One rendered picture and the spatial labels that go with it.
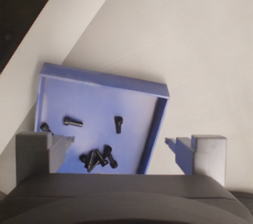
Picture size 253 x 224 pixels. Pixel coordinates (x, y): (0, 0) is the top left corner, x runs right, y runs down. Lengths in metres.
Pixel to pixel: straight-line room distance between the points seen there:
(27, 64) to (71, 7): 0.06
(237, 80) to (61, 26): 0.15
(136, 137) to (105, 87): 0.06
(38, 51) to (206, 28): 0.13
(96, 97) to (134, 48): 0.05
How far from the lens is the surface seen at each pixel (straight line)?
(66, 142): 0.16
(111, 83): 0.25
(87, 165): 0.30
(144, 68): 0.26
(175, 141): 0.15
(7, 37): 1.25
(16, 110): 0.29
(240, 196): 0.35
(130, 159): 0.31
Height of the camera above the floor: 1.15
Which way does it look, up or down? 61 degrees down
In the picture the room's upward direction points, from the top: 178 degrees clockwise
